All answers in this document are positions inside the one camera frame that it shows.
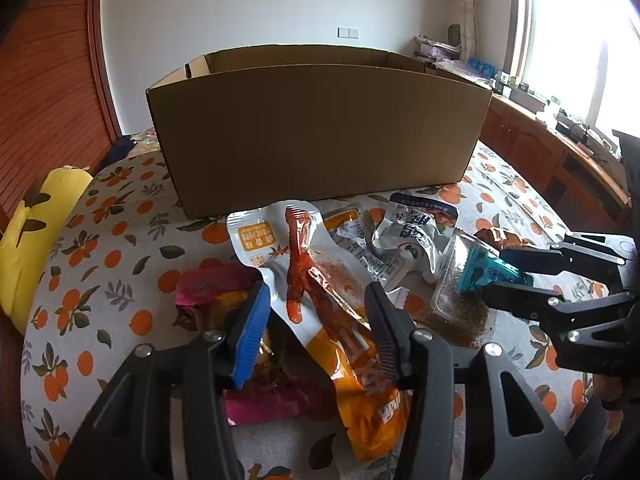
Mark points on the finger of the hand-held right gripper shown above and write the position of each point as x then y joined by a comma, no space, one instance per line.
530,257
515,297

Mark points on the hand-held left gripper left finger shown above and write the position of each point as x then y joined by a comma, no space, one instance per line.
250,332

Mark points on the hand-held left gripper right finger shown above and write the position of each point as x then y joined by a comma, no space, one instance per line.
384,332

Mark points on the clear packet teal label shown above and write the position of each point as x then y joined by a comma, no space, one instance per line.
475,270

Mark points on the white orange chicken foot packet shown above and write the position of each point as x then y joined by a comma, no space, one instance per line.
310,280

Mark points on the silver packet dark blue edge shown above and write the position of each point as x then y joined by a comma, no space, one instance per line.
410,240

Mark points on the small silver orange snack packet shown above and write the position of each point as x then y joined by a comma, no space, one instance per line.
350,240

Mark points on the brown cardboard box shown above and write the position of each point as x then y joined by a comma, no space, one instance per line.
320,135

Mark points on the brown snack packet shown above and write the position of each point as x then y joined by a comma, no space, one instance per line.
505,237

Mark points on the pink snack packet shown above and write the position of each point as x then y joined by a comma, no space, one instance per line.
210,282

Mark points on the wooden cabinet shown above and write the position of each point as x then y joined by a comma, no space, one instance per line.
520,130

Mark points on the clutter of small desk items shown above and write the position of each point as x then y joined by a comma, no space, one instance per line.
565,125

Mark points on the orange fruit printed blanket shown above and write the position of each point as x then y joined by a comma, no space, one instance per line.
115,270

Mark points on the blue box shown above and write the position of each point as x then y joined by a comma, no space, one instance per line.
481,67

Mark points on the floral quilt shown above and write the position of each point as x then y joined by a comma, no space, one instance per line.
145,141

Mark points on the window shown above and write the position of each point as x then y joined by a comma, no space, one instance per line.
565,35

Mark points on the stack of papers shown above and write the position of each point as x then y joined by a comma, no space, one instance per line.
437,49

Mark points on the yellow pillow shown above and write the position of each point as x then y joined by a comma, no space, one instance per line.
40,240

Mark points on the round dark object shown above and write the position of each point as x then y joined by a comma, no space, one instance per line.
454,33

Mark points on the patterned curtain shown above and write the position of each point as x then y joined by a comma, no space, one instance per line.
470,10

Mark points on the wooden wardrobe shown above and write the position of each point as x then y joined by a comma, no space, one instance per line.
55,85

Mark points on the white wall switch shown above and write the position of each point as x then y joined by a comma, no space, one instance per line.
348,33

